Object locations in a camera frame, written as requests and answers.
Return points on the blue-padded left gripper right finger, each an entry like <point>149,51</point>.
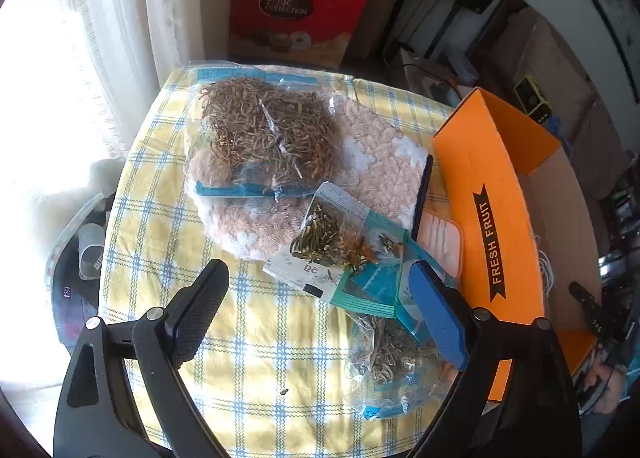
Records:
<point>446,315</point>

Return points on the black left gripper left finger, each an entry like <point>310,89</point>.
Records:
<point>191,311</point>

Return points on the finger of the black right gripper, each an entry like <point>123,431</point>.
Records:
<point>583,297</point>

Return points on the white wired earphones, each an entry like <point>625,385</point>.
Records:
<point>545,268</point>

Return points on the orange-flapped cardboard box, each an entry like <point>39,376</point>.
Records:
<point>508,179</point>

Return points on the translucent plastic cup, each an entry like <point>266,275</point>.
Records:
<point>91,238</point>

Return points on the green herb sachet bag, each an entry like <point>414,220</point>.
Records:
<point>329,242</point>

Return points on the person's right hand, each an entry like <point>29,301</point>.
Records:
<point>614,378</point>

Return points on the blue white herb packet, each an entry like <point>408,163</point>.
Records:
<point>381,289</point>

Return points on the dried root herb bag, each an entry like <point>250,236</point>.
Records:
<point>389,373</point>

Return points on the yellow checked tablecloth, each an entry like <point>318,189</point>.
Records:
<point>270,374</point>

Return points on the beige knitted mat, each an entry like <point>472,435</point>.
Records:
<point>380,166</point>

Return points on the large dried herb bag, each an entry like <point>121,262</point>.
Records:
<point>260,134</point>

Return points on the green portable power station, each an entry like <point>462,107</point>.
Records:
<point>533,103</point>

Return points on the brown fabric sofa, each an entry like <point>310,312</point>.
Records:
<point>517,40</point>

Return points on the white curtain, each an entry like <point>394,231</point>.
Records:
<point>136,43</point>

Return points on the red Ferrero Collection gift box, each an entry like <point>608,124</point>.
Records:
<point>311,32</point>

